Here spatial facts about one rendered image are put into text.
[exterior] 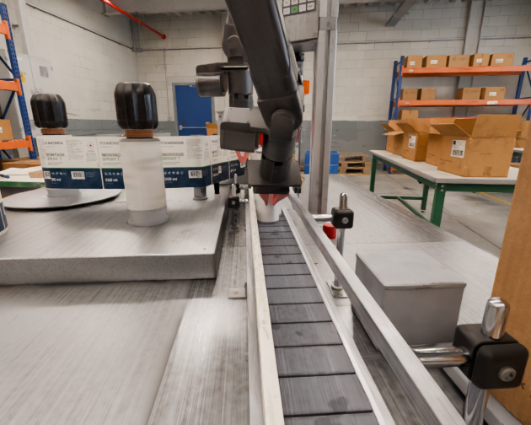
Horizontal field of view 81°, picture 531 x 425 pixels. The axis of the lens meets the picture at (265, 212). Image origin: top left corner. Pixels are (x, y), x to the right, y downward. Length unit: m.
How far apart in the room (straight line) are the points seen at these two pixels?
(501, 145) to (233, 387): 2.20
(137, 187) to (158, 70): 8.68
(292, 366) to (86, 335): 0.29
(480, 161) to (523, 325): 2.02
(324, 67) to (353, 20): 7.89
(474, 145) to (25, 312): 2.22
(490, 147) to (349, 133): 6.28
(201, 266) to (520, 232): 0.44
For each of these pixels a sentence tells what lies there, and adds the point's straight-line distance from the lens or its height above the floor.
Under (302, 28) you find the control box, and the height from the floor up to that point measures 1.32.
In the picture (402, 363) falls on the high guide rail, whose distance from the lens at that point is 0.21.
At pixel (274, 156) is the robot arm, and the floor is 1.04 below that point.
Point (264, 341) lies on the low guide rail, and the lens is 0.29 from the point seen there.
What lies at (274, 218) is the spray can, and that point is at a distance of 0.70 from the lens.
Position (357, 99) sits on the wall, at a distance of 8.46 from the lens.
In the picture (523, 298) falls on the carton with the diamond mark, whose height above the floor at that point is 0.96.
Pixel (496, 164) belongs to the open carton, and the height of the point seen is 0.86.
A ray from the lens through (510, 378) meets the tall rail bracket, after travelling 0.25.
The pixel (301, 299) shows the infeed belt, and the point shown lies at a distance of 0.41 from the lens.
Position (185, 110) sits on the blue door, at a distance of 8.95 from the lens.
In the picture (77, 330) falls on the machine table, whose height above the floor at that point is 0.83.
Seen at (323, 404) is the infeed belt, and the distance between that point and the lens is 0.29.
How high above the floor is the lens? 1.09
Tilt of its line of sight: 16 degrees down
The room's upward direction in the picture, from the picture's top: straight up
